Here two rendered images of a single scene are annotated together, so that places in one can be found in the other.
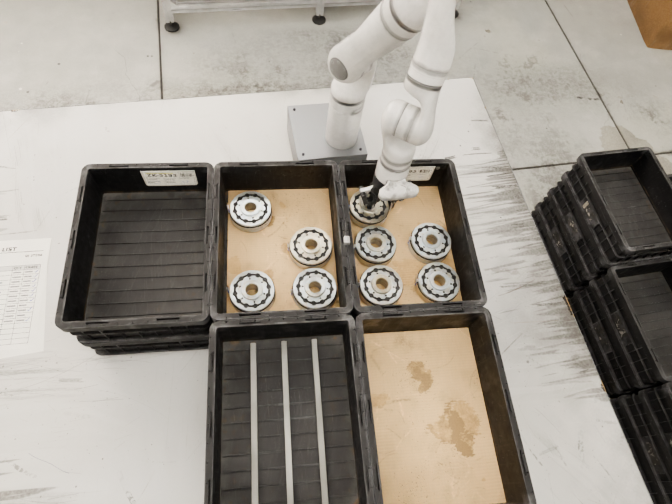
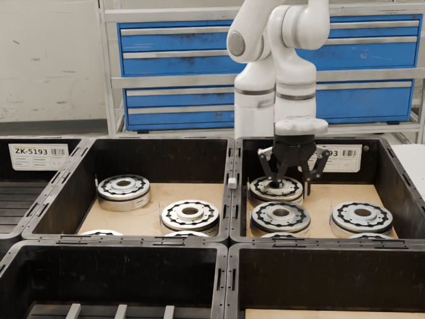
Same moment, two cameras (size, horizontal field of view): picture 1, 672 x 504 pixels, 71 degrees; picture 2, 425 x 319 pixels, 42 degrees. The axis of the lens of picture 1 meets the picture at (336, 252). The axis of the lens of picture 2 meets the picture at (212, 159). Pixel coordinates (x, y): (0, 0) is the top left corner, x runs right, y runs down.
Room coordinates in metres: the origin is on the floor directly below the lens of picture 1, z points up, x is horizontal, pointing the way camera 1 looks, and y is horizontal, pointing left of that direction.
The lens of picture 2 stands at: (-0.26, -0.26, 1.34)
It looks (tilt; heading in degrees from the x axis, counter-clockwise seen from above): 24 degrees down; 20
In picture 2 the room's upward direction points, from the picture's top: 1 degrees counter-clockwise
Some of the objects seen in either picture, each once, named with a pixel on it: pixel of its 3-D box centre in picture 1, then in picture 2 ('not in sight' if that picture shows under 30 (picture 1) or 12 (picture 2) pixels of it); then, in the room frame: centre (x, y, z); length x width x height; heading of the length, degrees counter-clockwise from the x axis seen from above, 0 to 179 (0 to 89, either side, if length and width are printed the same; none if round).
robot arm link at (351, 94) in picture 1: (352, 70); (255, 57); (0.92, 0.05, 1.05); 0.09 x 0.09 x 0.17; 60
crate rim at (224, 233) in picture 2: (279, 235); (146, 184); (0.50, 0.13, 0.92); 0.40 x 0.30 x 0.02; 16
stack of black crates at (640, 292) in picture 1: (640, 329); not in sight; (0.74, -1.15, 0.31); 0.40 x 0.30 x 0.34; 21
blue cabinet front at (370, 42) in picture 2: not in sight; (347, 71); (2.57, 0.00, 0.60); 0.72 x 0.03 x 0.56; 111
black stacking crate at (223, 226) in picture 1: (280, 245); (148, 210); (0.50, 0.13, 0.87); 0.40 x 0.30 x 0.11; 16
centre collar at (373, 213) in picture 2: (431, 239); (362, 213); (0.60, -0.23, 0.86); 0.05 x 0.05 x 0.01
